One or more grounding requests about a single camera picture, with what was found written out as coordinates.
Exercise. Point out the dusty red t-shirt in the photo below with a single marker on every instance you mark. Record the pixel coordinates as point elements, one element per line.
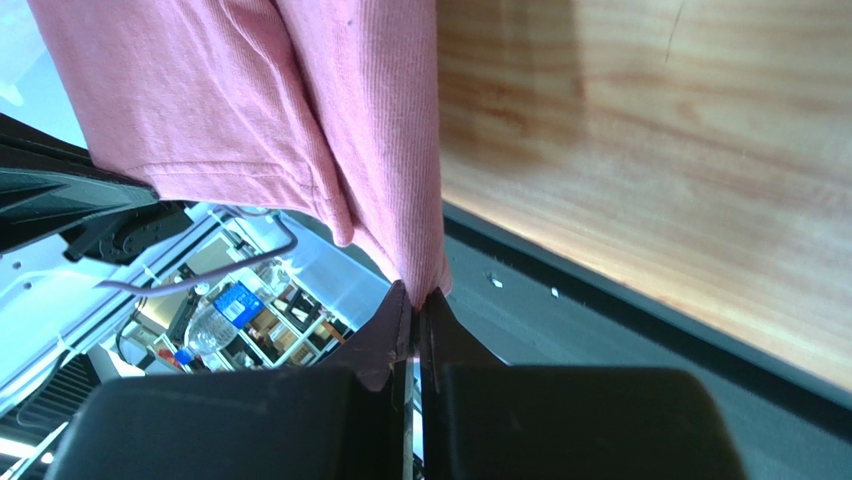
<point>328,108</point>

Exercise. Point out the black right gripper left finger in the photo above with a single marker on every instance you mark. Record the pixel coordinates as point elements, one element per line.
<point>344,418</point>

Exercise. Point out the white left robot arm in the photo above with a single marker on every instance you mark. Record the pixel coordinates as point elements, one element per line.
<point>50,187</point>

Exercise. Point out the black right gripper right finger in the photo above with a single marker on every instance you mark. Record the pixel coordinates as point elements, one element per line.
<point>484,419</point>

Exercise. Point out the white storage shelving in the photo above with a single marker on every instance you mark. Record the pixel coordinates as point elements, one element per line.
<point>280,322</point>

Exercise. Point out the clear plastic water bottle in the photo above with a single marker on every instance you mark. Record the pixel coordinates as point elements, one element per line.
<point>206,333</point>

